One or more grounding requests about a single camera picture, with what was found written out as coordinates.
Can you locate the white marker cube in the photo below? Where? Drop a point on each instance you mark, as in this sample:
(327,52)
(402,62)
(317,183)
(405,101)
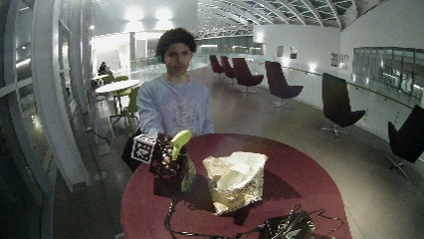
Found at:
(142,149)

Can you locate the green chair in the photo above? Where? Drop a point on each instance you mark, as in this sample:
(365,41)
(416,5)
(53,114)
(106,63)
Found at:
(119,87)
(131,105)

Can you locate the large glass wall window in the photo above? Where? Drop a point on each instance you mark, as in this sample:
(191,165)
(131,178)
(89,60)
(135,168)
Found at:
(391,70)

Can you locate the small wall picture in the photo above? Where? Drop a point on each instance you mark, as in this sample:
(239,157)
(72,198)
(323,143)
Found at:
(279,50)
(292,52)

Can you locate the dark red armchair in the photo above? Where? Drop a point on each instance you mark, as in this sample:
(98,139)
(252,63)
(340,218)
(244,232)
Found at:
(227,68)
(243,74)
(215,65)
(279,83)

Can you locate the wall picture group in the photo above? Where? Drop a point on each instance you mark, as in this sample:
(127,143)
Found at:
(339,60)

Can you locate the black electronic device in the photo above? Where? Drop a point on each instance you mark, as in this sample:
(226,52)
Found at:
(288,227)

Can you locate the white round table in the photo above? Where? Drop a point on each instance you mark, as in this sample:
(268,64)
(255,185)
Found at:
(117,86)

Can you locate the white curved structural column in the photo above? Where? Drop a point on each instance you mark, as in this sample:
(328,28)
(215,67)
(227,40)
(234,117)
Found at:
(57,99)

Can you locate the crumpled white paper bag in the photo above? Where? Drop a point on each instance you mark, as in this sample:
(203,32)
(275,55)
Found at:
(235,181)

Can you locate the black armchair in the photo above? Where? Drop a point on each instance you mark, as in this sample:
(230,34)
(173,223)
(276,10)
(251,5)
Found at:
(336,103)
(406,137)

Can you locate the the person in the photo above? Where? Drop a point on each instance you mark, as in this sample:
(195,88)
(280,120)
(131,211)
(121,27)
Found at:
(174,103)

